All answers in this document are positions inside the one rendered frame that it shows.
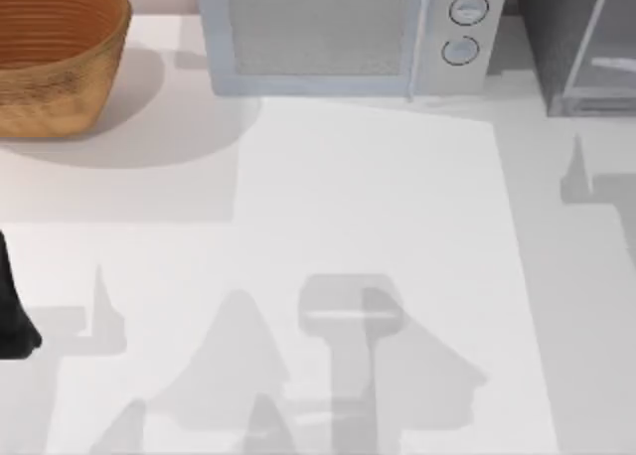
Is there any pale blue microwave door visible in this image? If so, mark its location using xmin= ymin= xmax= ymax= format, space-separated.
xmin=197 ymin=0 xmax=438 ymax=99

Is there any round microwave knob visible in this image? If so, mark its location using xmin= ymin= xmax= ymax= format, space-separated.
xmin=448 ymin=0 xmax=490 ymax=27
xmin=440 ymin=35 xmax=481 ymax=68

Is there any pale microwave oven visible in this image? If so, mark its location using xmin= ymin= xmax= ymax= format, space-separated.
xmin=197 ymin=0 xmax=511 ymax=99

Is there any brown wicker basket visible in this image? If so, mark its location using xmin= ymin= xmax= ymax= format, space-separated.
xmin=0 ymin=0 xmax=133 ymax=140

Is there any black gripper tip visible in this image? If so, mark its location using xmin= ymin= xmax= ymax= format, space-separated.
xmin=0 ymin=230 xmax=44 ymax=362

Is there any white microwave door handle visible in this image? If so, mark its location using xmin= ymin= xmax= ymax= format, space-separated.
xmin=406 ymin=0 xmax=431 ymax=102

